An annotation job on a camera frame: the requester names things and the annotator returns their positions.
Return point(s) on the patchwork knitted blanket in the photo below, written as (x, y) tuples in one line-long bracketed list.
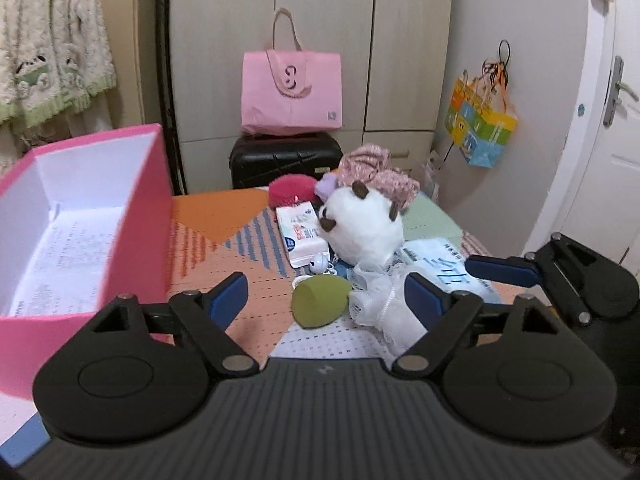
[(214, 234)]

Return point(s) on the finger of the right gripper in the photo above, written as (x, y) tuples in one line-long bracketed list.
[(515, 271)]

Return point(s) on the lilac plush toy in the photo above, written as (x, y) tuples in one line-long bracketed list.
[(326, 186)]

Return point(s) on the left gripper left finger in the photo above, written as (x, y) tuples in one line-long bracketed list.
[(137, 371)]

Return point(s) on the pink storage box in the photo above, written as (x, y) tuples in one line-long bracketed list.
[(82, 220)]

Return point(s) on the white wet wipes pack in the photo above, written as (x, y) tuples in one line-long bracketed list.
[(300, 231)]

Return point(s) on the white panda plush toy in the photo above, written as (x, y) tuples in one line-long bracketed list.
[(360, 225)]

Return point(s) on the silver door handle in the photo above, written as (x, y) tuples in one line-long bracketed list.
[(615, 86)]

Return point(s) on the pink tote bag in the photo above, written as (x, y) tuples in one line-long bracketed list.
[(285, 93)]

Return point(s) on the beige wardrobe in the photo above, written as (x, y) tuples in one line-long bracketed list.
[(393, 60)]

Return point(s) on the white keychain charm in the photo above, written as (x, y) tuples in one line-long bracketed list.
[(321, 264)]

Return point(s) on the blue tissue pack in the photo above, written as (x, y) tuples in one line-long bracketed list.
[(438, 260)]

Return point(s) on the cream knitted cardigan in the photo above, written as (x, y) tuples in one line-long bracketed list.
[(55, 56)]

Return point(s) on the magenta fluffy pompom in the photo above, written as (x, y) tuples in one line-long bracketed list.
[(292, 189)]

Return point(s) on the green makeup sponge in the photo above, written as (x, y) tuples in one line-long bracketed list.
[(320, 300)]

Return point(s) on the black suitcase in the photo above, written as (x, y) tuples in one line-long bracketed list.
[(255, 161)]

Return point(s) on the colourful paper gift bag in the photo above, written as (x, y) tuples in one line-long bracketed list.
[(481, 117)]

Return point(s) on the white door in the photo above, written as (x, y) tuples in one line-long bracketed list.
[(605, 212)]

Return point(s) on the pink floral cloth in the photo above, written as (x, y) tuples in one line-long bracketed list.
[(370, 164)]

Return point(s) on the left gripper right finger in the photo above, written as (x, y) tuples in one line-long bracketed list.
[(513, 371)]

